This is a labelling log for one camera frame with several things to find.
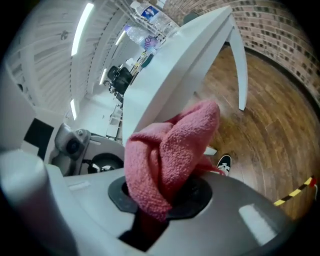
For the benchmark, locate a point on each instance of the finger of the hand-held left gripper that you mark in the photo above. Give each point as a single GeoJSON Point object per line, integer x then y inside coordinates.
{"type": "Point", "coordinates": [110, 146]}
{"type": "Point", "coordinates": [97, 163]}

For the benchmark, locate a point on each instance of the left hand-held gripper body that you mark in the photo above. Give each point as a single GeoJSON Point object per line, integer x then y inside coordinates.
{"type": "Point", "coordinates": [70, 147]}

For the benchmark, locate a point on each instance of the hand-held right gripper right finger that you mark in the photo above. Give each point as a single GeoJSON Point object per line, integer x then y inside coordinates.
{"type": "Point", "coordinates": [225, 212]}

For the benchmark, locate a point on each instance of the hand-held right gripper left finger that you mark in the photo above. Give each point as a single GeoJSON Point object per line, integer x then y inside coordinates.
{"type": "Point", "coordinates": [95, 212]}

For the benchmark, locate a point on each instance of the pink cloth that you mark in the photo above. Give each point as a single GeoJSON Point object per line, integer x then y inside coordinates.
{"type": "Point", "coordinates": [170, 155]}

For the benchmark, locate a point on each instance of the white equipment rack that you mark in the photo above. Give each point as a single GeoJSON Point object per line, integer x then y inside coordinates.
{"type": "Point", "coordinates": [113, 122]}

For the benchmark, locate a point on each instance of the ceiling light strip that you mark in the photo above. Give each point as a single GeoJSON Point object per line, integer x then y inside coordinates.
{"type": "Point", "coordinates": [120, 37]}
{"type": "Point", "coordinates": [73, 110]}
{"type": "Point", "coordinates": [81, 30]}
{"type": "Point", "coordinates": [103, 76]}

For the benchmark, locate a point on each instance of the person's right shoe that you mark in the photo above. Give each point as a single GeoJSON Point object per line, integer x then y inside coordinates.
{"type": "Point", "coordinates": [224, 165]}

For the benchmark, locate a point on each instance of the black office chair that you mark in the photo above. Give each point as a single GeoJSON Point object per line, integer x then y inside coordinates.
{"type": "Point", "coordinates": [120, 77]}

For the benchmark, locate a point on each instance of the small blue box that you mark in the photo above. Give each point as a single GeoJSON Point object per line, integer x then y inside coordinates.
{"type": "Point", "coordinates": [148, 60]}

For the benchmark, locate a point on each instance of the white table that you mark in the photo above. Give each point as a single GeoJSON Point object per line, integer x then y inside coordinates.
{"type": "Point", "coordinates": [175, 62]}

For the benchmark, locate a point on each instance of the clear plastic water bottle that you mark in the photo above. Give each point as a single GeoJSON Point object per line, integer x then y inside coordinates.
{"type": "Point", "coordinates": [142, 37]}
{"type": "Point", "coordinates": [155, 17]}

